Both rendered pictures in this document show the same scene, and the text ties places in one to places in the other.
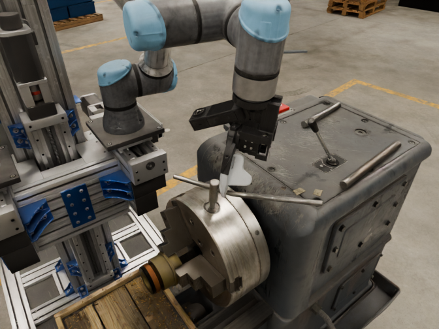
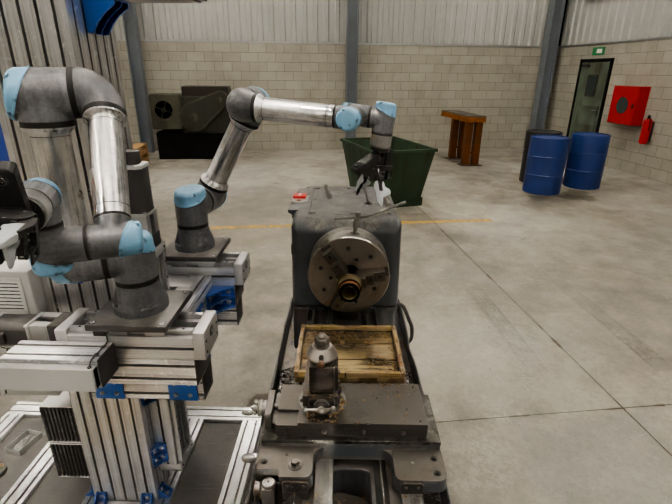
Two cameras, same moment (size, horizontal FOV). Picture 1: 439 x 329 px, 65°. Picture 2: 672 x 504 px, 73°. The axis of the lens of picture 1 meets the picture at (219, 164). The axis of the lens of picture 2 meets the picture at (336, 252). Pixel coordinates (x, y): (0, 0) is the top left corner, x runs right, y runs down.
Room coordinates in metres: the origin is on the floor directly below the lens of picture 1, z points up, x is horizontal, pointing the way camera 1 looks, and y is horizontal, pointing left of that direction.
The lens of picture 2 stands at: (-0.33, 1.35, 1.80)
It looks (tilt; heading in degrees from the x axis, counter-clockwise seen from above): 22 degrees down; 307
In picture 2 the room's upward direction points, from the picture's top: 1 degrees clockwise
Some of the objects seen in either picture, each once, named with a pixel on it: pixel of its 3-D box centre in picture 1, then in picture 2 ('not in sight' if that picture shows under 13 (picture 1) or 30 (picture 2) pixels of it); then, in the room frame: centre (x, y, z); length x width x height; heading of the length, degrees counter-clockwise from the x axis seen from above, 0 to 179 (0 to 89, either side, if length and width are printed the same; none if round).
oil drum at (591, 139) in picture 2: not in sight; (585, 160); (1.01, -7.40, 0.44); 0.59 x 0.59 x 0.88
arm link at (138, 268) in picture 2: not in sight; (130, 253); (0.83, 0.77, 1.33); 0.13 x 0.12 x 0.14; 57
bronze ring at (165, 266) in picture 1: (162, 271); (349, 287); (0.53, 0.14, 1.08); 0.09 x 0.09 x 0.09; 37
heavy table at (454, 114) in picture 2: not in sight; (460, 136); (3.74, -8.51, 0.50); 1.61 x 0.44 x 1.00; 134
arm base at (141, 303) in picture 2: not in sight; (139, 291); (0.83, 0.76, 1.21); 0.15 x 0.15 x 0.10
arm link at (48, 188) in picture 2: not in sight; (36, 201); (0.68, 1.01, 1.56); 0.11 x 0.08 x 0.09; 147
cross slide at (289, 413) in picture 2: not in sight; (344, 409); (0.25, 0.54, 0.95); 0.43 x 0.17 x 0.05; 37
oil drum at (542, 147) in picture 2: not in sight; (545, 164); (1.45, -6.56, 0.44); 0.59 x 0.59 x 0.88
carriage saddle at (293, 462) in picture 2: not in sight; (350, 437); (0.21, 0.57, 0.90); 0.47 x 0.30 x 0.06; 37
